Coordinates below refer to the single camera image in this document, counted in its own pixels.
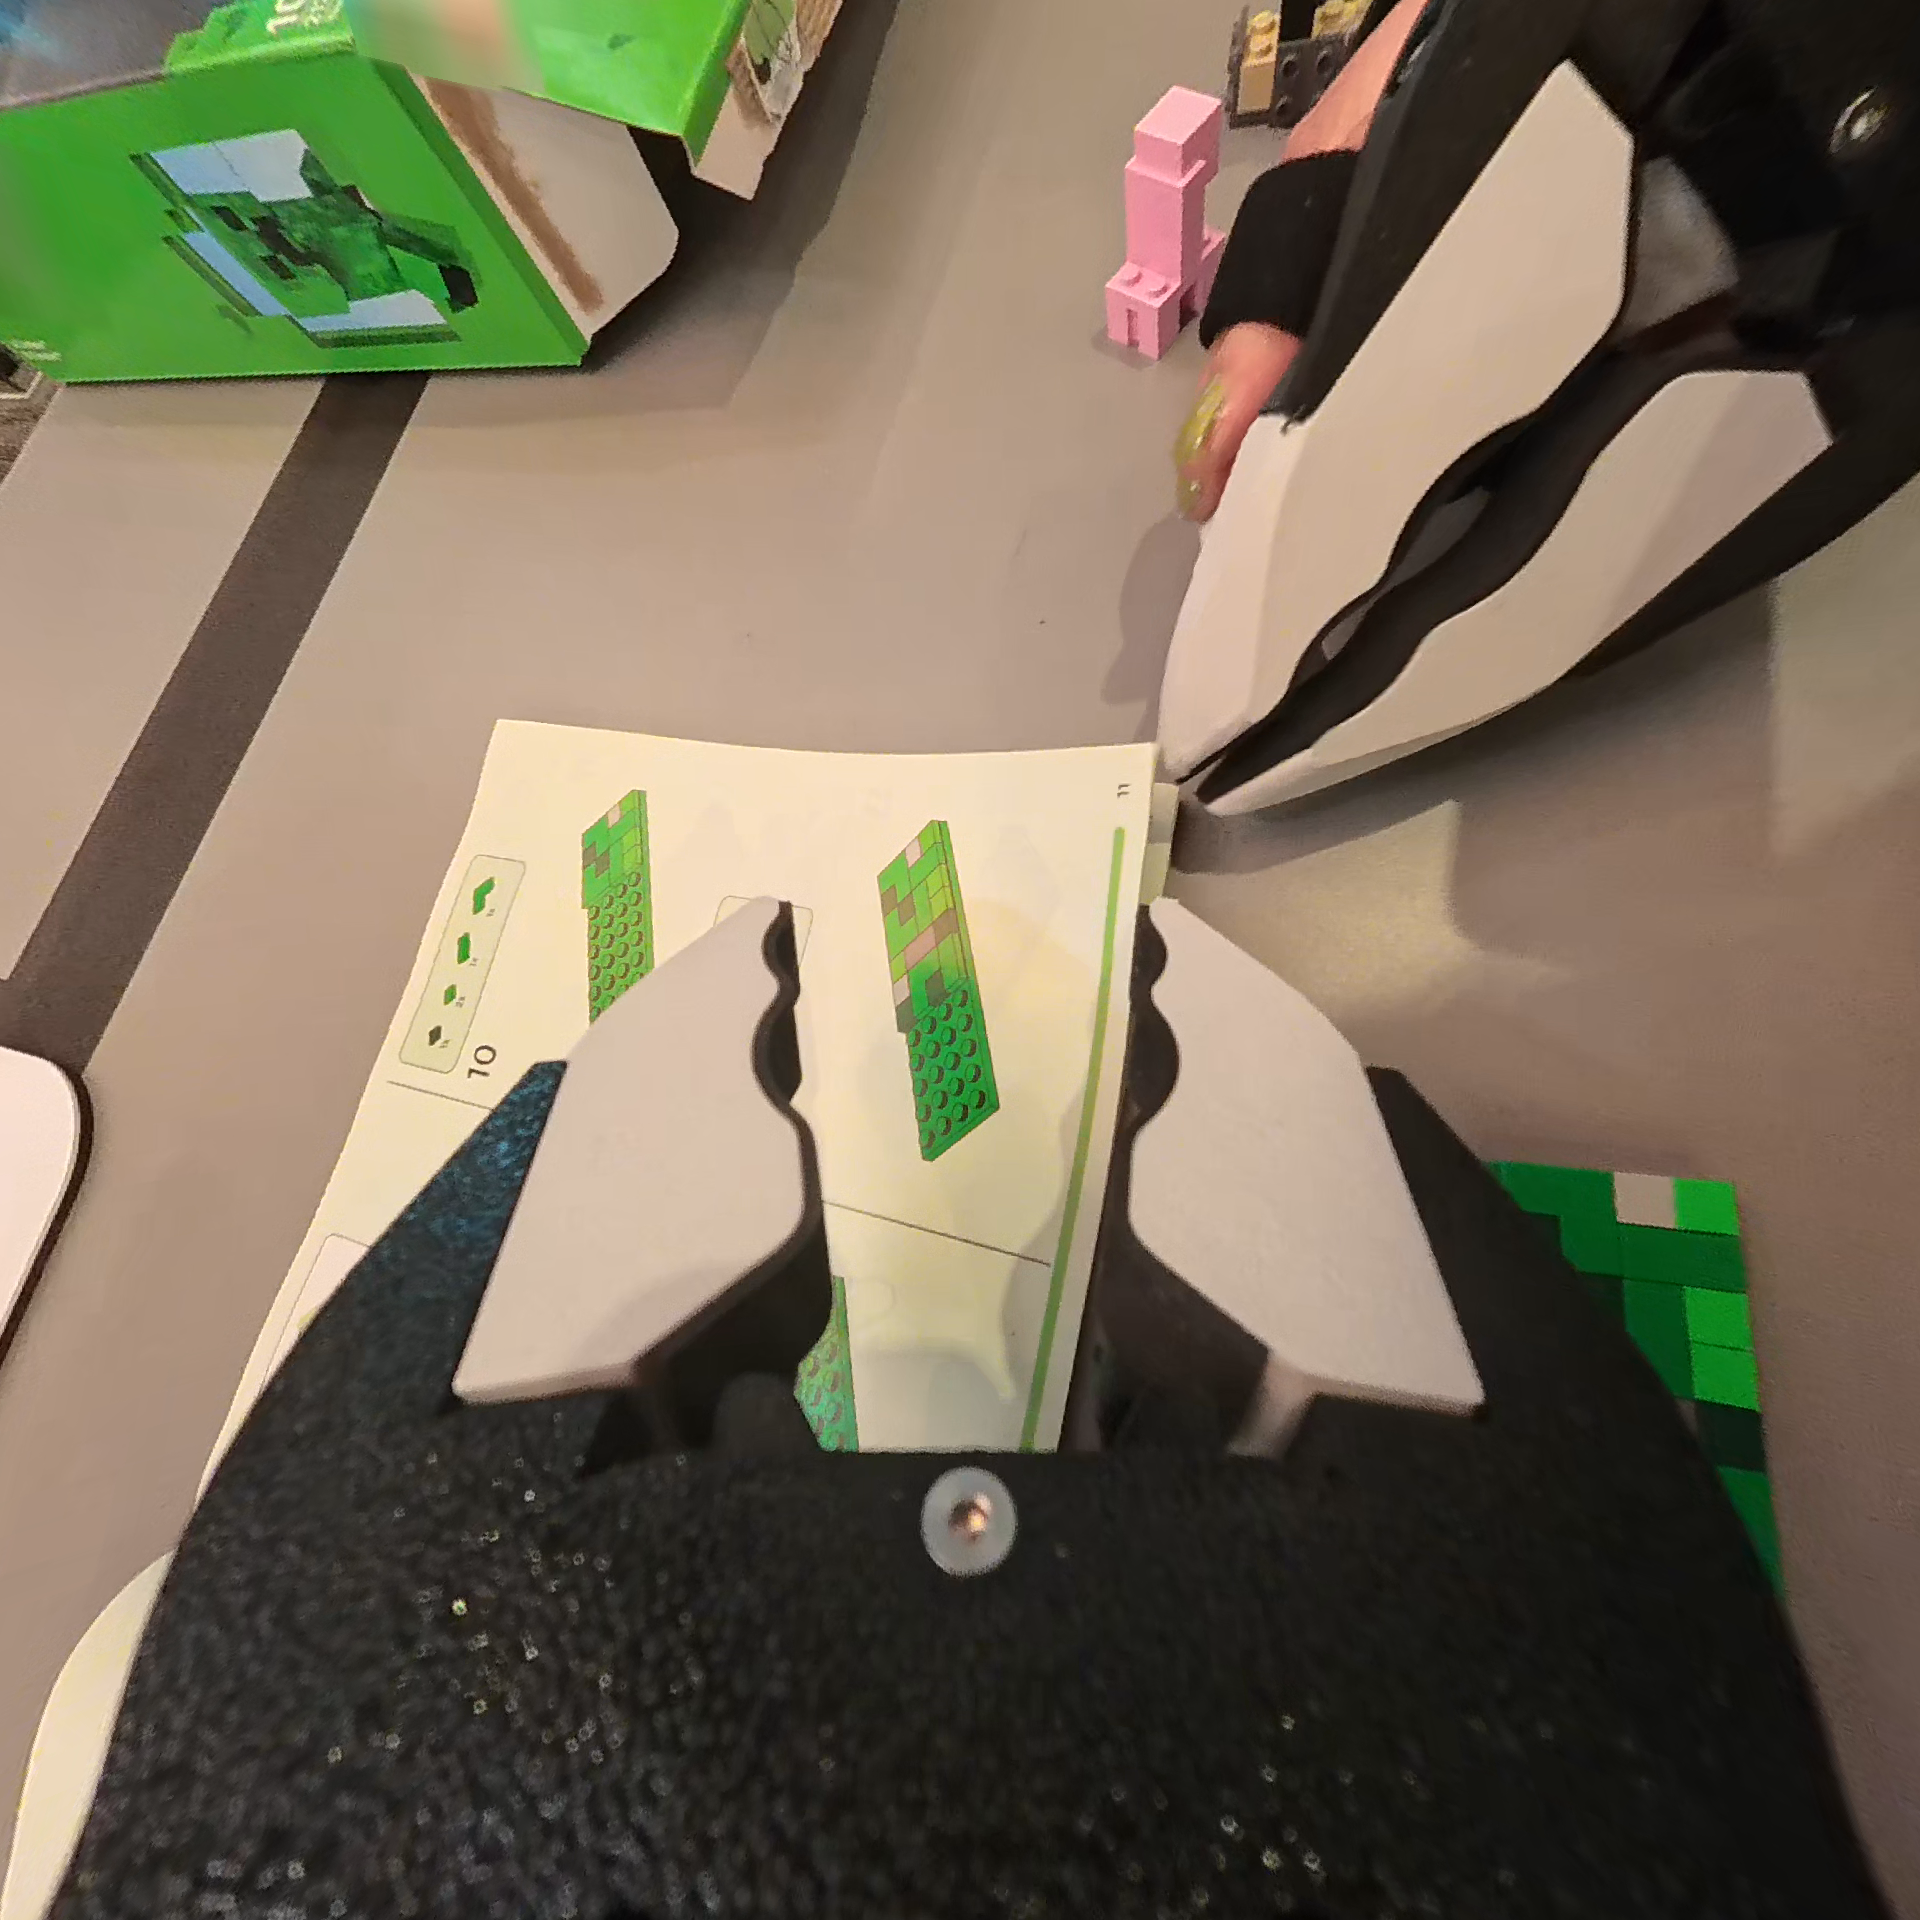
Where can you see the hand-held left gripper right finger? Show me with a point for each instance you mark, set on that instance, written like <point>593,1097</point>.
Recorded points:
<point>1291,1201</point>

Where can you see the small pink brick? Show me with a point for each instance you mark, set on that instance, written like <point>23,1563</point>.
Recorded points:
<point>1163,227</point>

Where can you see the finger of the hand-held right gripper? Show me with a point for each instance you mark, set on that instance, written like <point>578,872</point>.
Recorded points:
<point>1410,450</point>
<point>1592,585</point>

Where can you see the person's right hand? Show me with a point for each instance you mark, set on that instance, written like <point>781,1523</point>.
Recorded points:
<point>1277,257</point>

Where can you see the green brick set box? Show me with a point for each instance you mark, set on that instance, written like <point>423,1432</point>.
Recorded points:
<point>333,182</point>

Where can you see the black brick tower model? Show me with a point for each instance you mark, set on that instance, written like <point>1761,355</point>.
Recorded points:
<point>1296,56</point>

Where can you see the building instruction booklet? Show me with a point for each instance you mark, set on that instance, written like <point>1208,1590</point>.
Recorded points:
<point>960,902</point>

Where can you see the green studded brick plate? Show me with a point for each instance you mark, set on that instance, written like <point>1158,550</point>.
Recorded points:
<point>1681,1322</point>

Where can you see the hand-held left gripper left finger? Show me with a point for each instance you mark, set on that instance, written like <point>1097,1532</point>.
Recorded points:
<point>646,1201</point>

